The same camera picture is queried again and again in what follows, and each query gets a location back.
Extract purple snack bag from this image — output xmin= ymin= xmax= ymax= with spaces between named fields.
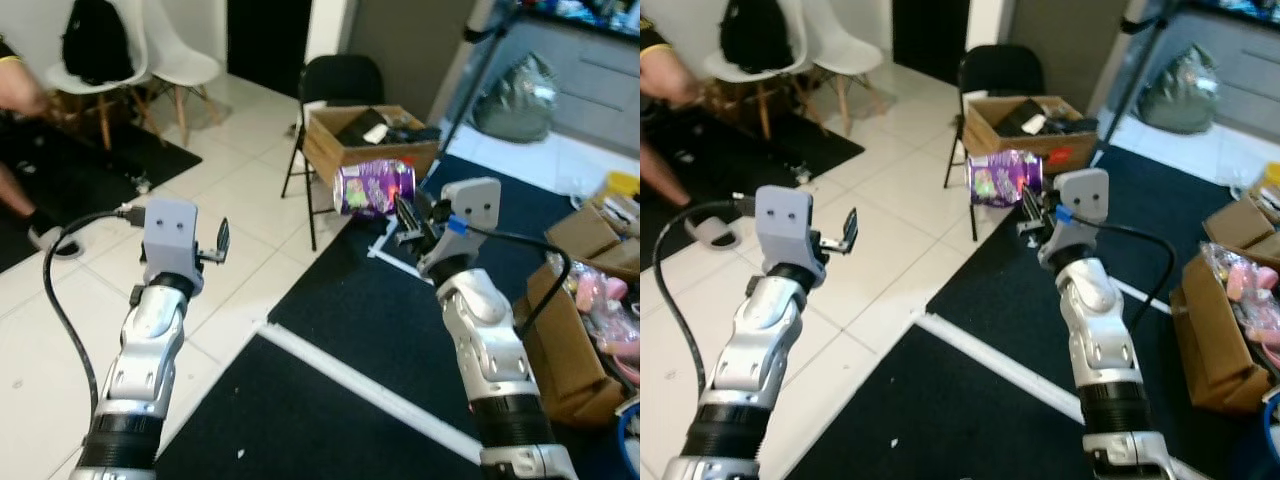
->
xmin=965 ymin=149 xmax=1045 ymax=210
xmin=334 ymin=157 xmax=417 ymax=220

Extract grey-green rubbish bag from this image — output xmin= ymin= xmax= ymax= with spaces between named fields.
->
xmin=471 ymin=51 xmax=560 ymax=144
xmin=1136 ymin=42 xmax=1224 ymax=135

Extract black carpet with white stripes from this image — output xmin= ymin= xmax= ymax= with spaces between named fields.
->
xmin=788 ymin=143 xmax=1280 ymax=480
xmin=150 ymin=150 xmax=641 ymax=480

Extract wide shallow cardboard box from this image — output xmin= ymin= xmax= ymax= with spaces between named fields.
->
xmin=302 ymin=104 xmax=442 ymax=188
xmin=962 ymin=95 xmax=1100 ymax=168

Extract plain black floor mat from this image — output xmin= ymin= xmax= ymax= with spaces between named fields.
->
xmin=640 ymin=98 xmax=867 ymax=219
xmin=0 ymin=108 xmax=203 ymax=277

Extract flat black item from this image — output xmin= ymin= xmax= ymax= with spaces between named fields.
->
xmin=994 ymin=98 xmax=1053 ymax=139
xmin=334 ymin=107 xmax=393 ymax=148

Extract white slipper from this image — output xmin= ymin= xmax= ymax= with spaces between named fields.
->
xmin=27 ymin=213 xmax=83 ymax=258
xmin=684 ymin=212 xmax=743 ymax=250

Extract black folding chair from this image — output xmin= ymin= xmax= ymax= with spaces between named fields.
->
xmin=280 ymin=53 xmax=387 ymax=253
xmin=942 ymin=43 xmax=1047 ymax=243

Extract small brown cardboard box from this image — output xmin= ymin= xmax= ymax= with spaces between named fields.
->
xmin=543 ymin=193 xmax=641 ymax=283
xmin=1203 ymin=193 xmax=1280 ymax=259

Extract black tripod pole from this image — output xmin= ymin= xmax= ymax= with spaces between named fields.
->
xmin=1094 ymin=0 xmax=1183 ymax=153
xmin=434 ymin=0 xmax=528 ymax=168

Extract white shell chair wooden legs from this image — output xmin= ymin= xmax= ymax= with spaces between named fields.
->
xmin=700 ymin=0 xmax=813 ymax=143
xmin=43 ymin=0 xmax=153 ymax=153
xmin=803 ymin=0 xmax=893 ymax=139
xmin=143 ymin=0 xmax=224 ymax=149

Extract tall brown cardboard box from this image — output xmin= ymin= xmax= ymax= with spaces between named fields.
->
xmin=1168 ymin=248 xmax=1280 ymax=418
xmin=518 ymin=253 xmax=641 ymax=433

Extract pink toy in clear wrap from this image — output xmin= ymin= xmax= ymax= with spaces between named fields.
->
xmin=563 ymin=260 xmax=641 ymax=389
xmin=1198 ymin=241 xmax=1280 ymax=349

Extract black backpack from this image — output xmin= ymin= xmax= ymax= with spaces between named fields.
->
xmin=719 ymin=0 xmax=797 ymax=77
xmin=61 ymin=0 xmax=135 ymax=87

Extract grey cabinet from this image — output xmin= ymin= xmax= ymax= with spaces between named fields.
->
xmin=440 ymin=0 xmax=641 ymax=158
xmin=1100 ymin=0 xmax=1280 ymax=148

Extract person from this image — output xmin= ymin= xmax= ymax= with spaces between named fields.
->
xmin=640 ymin=26 xmax=703 ymax=219
xmin=0 ymin=33 xmax=61 ymax=236

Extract blue round object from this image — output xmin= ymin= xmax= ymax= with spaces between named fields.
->
xmin=614 ymin=398 xmax=641 ymax=479
xmin=1261 ymin=393 xmax=1280 ymax=463

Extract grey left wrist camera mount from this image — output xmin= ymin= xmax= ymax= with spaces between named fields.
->
xmin=142 ymin=197 xmax=200 ymax=294
xmin=754 ymin=185 xmax=828 ymax=277

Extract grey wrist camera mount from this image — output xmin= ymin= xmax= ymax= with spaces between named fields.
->
xmin=1053 ymin=167 xmax=1112 ymax=251
xmin=142 ymin=197 xmax=200 ymax=294
xmin=438 ymin=177 xmax=504 ymax=253
xmin=754 ymin=185 xmax=828 ymax=277

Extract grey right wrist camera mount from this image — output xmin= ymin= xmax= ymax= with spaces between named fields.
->
xmin=438 ymin=177 xmax=504 ymax=253
xmin=1053 ymin=167 xmax=1112 ymax=251

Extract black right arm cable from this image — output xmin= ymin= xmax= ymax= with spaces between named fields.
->
xmin=1072 ymin=217 xmax=1178 ymax=337
xmin=462 ymin=222 xmax=574 ymax=339

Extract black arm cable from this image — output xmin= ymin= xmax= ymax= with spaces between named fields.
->
xmin=1072 ymin=217 xmax=1178 ymax=337
xmin=42 ymin=203 xmax=147 ymax=423
xmin=462 ymin=222 xmax=574 ymax=339
xmin=652 ymin=193 xmax=757 ymax=403

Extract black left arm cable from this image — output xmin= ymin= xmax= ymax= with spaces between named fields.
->
xmin=652 ymin=193 xmax=757 ymax=403
xmin=42 ymin=203 xmax=147 ymax=423

